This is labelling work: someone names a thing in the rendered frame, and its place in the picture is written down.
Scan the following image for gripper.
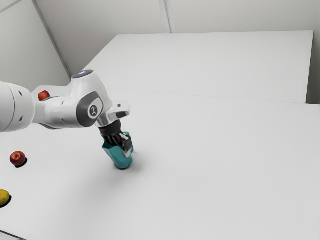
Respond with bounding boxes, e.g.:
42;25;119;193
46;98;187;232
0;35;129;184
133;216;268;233
98;119;133;158

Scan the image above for teal faceted mug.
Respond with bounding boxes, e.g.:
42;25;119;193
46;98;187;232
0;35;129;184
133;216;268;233
101;131;136;171

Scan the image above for red apple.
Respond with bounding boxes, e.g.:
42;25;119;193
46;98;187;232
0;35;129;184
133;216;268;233
37;90;51;102
9;150;27;167

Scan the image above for yellow green fruit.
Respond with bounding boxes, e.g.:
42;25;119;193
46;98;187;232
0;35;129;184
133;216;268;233
0;189;11;207

